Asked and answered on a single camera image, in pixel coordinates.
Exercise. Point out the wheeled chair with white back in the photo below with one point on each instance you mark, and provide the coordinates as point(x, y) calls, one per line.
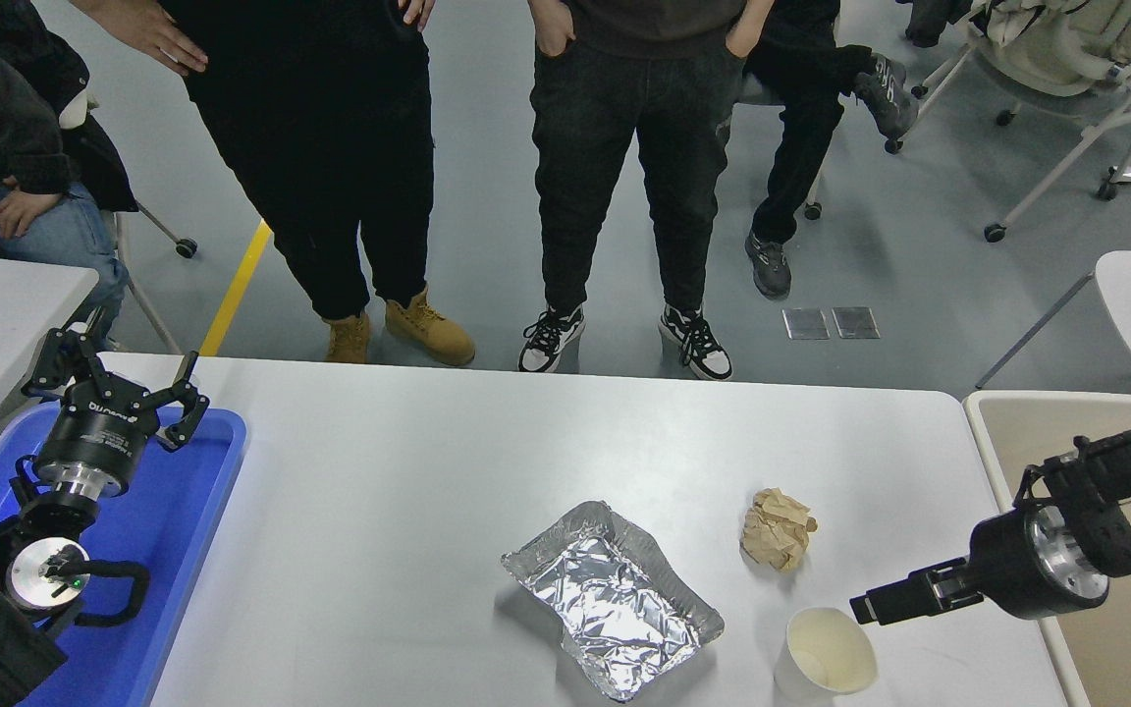
point(188, 249)

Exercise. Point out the white paper cup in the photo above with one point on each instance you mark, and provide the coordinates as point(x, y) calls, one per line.
point(826, 658)

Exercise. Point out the person's right hand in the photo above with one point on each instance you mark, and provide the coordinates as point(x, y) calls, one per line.
point(554, 29)
point(158, 39)

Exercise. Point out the crumpled tan paper ball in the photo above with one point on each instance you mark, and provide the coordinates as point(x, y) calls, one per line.
point(777, 530)

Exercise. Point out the large pale plastic bin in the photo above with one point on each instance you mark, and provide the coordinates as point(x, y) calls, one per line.
point(1115, 658)

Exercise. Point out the blue plastic tray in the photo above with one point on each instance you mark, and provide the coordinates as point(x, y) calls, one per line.
point(183, 550)

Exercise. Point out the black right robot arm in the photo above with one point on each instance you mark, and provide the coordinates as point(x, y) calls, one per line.
point(1105, 520)

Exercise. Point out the crinkled foil tray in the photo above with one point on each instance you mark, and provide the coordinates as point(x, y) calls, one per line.
point(615, 599)

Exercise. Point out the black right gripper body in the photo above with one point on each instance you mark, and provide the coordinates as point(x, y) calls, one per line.
point(1002, 565)

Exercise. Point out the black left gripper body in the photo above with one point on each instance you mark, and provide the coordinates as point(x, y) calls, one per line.
point(94, 437)

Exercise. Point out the person's left hand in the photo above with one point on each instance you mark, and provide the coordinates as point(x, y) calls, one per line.
point(416, 12)
point(749, 34)

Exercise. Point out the beige jacket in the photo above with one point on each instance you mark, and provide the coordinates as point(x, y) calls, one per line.
point(1056, 39)

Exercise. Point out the dark bag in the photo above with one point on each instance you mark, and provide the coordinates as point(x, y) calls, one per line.
point(929, 25)

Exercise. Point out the metal floor plate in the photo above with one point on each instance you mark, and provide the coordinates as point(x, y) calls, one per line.
point(854, 322)
point(805, 324)

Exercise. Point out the person's hand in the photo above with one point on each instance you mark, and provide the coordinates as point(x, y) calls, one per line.
point(26, 211)

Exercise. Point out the white frame wheeled chair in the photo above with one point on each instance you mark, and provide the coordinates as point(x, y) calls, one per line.
point(1066, 162)

